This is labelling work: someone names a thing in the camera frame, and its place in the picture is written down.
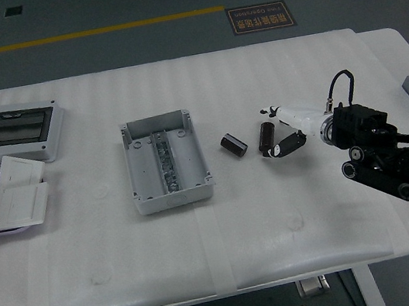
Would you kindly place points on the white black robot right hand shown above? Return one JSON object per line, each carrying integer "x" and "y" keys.
{"x": 296, "y": 116}

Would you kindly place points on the long black cylindrical battery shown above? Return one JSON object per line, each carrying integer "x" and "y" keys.
{"x": 265, "y": 135}

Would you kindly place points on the short black cylindrical battery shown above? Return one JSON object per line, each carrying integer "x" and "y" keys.
{"x": 234, "y": 145}

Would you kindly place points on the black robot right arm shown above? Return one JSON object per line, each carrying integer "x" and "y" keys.
{"x": 406, "y": 162}

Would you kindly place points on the open grey junction box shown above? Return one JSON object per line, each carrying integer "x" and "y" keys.
{"x": 186, "y": 164}

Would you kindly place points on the grey distribution box clear cover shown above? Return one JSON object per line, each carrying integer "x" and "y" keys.
{"x": 8, "y": 131}

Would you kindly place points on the brown floor sign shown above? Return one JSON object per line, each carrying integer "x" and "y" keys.
{"x": 261, "y": 17}

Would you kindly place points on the white foam mat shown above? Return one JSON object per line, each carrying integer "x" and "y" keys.
{"x": 241, "y": 233}

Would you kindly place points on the white table leg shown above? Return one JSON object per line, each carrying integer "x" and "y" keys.
{"x": 370, "y": 290}

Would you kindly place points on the metal rail inside box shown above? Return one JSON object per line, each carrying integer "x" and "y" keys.
{"x": 165, "y": 163}

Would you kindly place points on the grey metal bracket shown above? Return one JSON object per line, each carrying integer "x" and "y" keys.
{"x": 313, "y": 287}

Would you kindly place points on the small white switch panel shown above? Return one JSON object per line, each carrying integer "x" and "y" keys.
{"x": 20, "y": 170}

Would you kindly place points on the large white switch panel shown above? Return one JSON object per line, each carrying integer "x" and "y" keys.
{"x": 21, "y": 205}

